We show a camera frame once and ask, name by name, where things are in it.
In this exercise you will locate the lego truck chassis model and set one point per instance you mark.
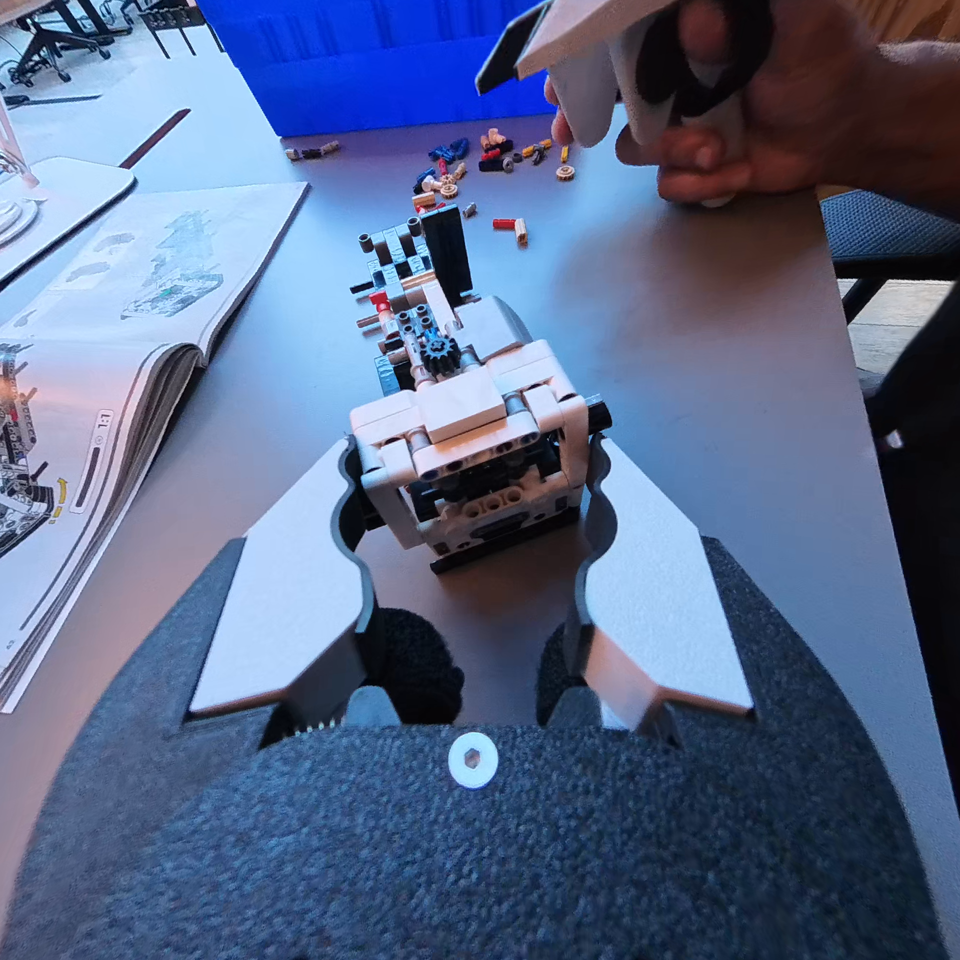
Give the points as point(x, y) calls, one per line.
point(457, 420)

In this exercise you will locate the small brown lego connector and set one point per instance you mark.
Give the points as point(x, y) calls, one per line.
point(311, 150)

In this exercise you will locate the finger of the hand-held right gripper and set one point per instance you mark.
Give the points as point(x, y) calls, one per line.
point(585, 34)
point(510, 60)

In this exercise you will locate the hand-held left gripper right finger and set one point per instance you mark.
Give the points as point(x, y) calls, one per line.
point(660, 600)

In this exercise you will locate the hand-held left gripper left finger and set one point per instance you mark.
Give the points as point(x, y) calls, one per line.
point(292, 600)

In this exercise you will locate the person's right hand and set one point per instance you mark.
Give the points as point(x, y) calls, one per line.
point(810, 112)

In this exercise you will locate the pile of small lego pins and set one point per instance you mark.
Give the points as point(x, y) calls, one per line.
point(450, 169)

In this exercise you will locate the wooden document holder stand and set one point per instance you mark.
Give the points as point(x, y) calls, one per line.
point(67, 195)

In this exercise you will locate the grey lego panel piece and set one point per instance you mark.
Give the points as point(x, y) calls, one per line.
point(495, 322)

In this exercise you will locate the blue plastic bin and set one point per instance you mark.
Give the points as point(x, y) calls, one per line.
point(360, 67)

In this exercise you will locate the black office chair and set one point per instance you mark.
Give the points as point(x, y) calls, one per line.
point(52, 37)

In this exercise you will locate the open instruction booklet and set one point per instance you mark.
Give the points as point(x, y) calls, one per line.
point(150, 300)

